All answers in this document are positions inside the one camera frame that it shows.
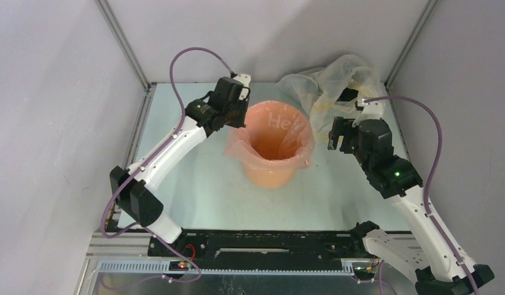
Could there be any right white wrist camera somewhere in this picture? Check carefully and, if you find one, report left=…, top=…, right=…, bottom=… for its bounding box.
left=353, top=98, right=385, bottom=127

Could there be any orange plastic trash bin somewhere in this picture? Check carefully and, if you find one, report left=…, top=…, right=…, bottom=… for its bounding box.
left=236, top=100, right=315, bottom=189

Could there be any aluminium frame post right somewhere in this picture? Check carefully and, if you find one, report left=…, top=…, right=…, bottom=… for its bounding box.
left=384, top=0, right=439, bottom=92

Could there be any pink plastic trash bag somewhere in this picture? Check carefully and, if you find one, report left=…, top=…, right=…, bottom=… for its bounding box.
left=223, top=100, right=316, bottom=170

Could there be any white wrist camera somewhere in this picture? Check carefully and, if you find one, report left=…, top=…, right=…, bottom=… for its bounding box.
left=231, top=73, right=252, bottom=101
left=353, top=98, right=385, bottom=127

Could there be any aluminium frame post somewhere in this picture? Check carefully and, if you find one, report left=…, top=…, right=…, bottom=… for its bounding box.
left=95, top=0, right=150, bottom=92
left=384, top=0, right=439, bottom=92

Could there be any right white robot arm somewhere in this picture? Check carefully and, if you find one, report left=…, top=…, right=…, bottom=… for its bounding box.
left=328, top=117, right=495, bottom=294

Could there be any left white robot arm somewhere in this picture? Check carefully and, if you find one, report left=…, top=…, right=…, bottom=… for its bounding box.
left=109, top=73, right=252, bottom=256

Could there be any black front mounting rail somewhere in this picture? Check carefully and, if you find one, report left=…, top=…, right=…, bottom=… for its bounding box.
left=172, top=229, right=381, bottom=273

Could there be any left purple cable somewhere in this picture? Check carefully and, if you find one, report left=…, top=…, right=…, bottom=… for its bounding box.
left=100, top=47, right=237, bottom=284

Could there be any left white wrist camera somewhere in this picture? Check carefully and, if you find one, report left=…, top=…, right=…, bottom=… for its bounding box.
left=231, top=73, right=252, bottom=101

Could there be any aluminium frame post left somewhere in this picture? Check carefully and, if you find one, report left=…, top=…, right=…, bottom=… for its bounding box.
left=95, top=0, right=150, bottom=92

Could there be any clear yellowish plastic bag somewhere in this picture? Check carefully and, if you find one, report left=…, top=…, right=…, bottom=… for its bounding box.
left=276, top=54, right=386, bottom=141

